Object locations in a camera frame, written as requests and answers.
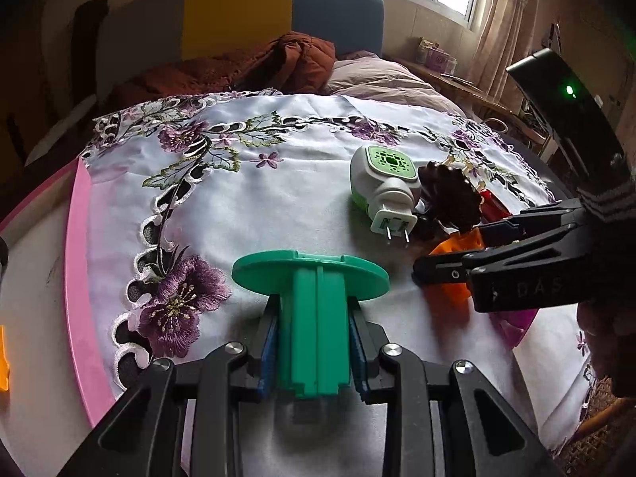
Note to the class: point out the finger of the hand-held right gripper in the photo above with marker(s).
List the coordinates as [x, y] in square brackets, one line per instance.
[526, 283]
[526, 226]

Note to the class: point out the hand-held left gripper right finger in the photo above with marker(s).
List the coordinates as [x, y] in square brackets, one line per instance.
[358, 357]

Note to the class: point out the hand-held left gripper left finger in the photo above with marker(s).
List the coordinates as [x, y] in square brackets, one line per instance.
[268, 353]

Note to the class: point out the red metallic tube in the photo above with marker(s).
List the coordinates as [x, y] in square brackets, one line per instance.
[492, 206]

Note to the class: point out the green plastic flanged block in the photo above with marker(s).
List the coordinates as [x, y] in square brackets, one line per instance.
[308, 328]

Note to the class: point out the orange plastic piece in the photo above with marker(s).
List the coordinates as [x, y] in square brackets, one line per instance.
[452, 295]

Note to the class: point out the brown scalloped round object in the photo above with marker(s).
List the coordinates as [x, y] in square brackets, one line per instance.
[449, 194]

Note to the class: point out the white green plug-in device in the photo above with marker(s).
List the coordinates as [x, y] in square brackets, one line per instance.
[382, 184]

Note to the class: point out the pink rimmed white tray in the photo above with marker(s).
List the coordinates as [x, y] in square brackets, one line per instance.
[44, 283]

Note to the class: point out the person's right hand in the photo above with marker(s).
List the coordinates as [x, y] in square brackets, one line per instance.
[613, 343]

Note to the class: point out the beige curtain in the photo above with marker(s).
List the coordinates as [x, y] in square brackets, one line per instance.
[502, 44]

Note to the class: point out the wooden bedside table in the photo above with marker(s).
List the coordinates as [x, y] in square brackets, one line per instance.
[462, 89]

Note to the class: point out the purple box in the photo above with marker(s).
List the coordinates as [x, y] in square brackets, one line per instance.
[437, 59]

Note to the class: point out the embroidered floral tablecloth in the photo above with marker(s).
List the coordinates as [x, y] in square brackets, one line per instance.
[278, 198]

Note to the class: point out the wicker chair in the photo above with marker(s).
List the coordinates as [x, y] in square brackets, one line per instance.
[601, 427]

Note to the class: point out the pink pillow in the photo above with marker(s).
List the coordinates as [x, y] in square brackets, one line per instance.
[382, 79]

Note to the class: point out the small orange yellow piece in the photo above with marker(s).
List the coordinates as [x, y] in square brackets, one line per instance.
[3, 357]

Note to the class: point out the rust brown quilt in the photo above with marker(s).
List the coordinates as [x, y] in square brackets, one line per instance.
[223, 72]

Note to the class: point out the grey yellow blue headboard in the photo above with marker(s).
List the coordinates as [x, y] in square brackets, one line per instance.
[233, 15]

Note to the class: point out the white curved rail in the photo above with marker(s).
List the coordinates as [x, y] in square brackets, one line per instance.
[59, 129]

